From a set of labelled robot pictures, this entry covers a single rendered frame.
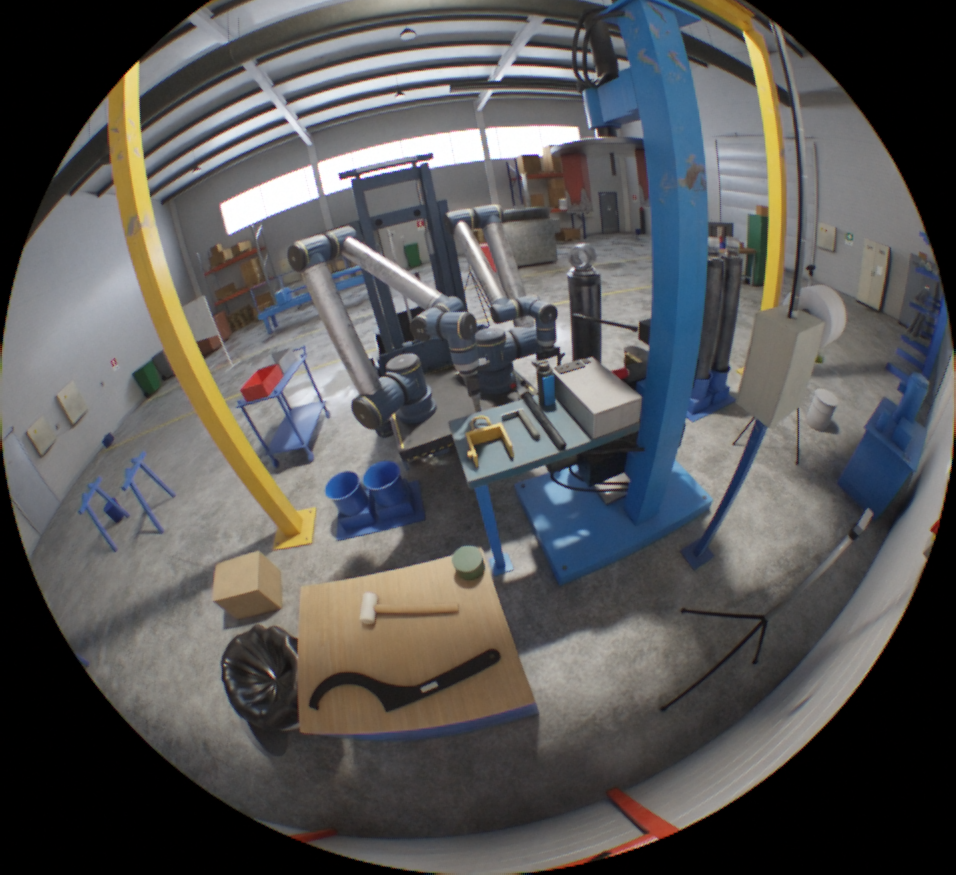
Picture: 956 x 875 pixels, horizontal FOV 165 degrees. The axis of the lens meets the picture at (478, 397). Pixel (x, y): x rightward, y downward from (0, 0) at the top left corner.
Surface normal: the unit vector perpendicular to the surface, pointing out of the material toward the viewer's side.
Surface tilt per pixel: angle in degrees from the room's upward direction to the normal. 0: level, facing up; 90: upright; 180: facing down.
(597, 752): 0
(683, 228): 90
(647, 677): 0
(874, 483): 90
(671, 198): 90
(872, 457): 90
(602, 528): 0
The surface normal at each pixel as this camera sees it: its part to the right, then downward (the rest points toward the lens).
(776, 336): -0.95, 0.27
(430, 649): -0.17, -0.83
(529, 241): 0.16, 0.51
